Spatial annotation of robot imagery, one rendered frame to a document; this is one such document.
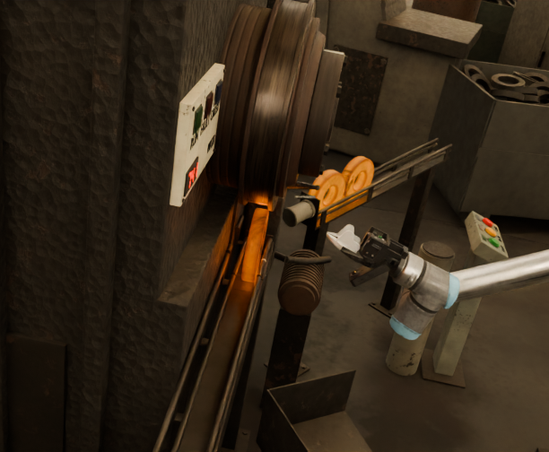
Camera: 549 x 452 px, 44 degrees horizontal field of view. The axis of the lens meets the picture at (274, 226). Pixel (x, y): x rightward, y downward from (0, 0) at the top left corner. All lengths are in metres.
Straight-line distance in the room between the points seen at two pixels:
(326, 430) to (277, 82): 0.70
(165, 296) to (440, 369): 1.61
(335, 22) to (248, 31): 2.87
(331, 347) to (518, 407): 0.71
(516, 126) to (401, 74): 0.86
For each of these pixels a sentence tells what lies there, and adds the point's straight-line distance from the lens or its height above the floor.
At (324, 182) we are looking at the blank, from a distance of 2.08.
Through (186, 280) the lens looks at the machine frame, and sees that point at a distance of 1.30.
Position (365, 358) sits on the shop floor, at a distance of 2.66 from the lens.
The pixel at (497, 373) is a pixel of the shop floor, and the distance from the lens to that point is 2.83.
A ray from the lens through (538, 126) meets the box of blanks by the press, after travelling 3.74.
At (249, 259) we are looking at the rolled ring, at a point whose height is 0.76.
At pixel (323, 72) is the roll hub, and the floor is 1.23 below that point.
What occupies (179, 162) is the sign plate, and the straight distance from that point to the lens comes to 1.11.
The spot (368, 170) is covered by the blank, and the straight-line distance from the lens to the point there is 2.27.
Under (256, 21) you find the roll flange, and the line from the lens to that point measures 1.44.
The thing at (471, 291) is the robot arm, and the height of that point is 0.63.
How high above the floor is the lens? 1.59
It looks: 28 degrees down
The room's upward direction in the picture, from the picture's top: 11 degrees clockwise
